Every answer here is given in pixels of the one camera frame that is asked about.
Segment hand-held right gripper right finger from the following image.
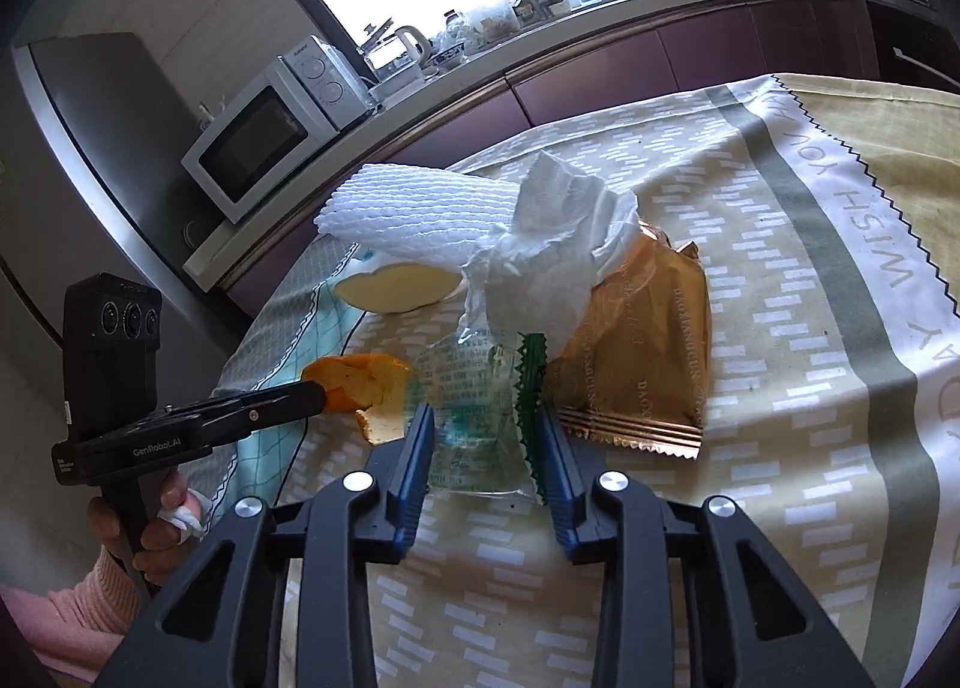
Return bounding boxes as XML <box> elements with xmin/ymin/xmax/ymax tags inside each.
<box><xmin>534</xmin><ymin>403</ymin><xmax>878</xmax><ymax>688</ymax></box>

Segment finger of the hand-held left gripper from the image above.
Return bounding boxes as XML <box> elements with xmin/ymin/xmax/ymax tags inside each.
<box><xmin>169</xmin><ymin>380</ymin><xmax>329</xmax><ymax>445</ymax></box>

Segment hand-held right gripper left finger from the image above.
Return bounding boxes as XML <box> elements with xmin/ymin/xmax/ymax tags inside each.
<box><xmin>94</xmin><ymin>403</ymin><xmax>437</xmax><ymax>688</ymax></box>

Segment green clear snack wrapper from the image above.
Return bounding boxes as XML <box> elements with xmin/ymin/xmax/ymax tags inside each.
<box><xmin>412</xmin><ymin>332</ymin><xmax>552</xmax><ymax>505</ymax></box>

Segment gold snack wrapper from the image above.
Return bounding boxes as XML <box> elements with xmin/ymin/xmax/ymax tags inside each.
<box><xmin>544</xmin><ymin>223</ymin><xmax>710</xmax><ymax>462</ymax></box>

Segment white tissue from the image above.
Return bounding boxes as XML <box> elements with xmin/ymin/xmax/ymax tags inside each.
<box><xmin>461</xmin><ymin>152</ymin><xmax>642</xmax><ymax>351</ymax></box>

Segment white foam net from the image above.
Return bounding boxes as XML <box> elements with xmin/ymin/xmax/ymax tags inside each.
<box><xmin>315</xmin><ymin>163</ymin><xmax>526</xmax><ymax>269</ymax></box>

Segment person's left forearm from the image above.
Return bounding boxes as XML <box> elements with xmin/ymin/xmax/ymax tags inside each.
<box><xmin>0</xmin><ymin>549</ymin><xmax>143</xmax><ymax>659</ymax></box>

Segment person's left hand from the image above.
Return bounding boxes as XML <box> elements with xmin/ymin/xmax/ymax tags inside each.
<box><xmin>86</xmin><ymin>467</ymin><xmax>207</xmax><ymax>595</ymax></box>

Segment grey refrigerator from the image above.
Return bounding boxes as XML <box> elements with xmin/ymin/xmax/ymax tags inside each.
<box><xmin>0</xmin><ymin>32</ymin><xmax>256</xmax><ymax>479</ymax></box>

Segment patterned tablecloth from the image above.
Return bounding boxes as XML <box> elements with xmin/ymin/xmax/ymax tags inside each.
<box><xmin>187</xmin><ymin>77</ymin><xmax>960</xmax><ymax>688</ymax></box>

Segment white microwave oven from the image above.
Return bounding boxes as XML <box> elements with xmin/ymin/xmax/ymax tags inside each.
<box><xmin>181</xmin><ymin>35</ymin><xmax>376</xmax><ymax>224</ymax></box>

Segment glass electric kettle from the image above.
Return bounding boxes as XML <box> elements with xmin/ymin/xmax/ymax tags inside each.
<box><xmin>360</xmin><ymin>20</ymin><xmax>432</xmax><ymax>78</ymax></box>

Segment purple kitchen counter cabinet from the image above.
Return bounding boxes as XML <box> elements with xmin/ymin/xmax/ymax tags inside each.
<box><xmin>184</xmin><ymin>0</ymin><xmax>960</xmax><ymax>314</ymax></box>

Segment clear plastic container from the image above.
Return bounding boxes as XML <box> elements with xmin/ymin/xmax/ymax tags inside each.
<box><xmin>469</xmin><ymin>5</ymin><xmax>518</xmax><ymax>40</ymax></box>

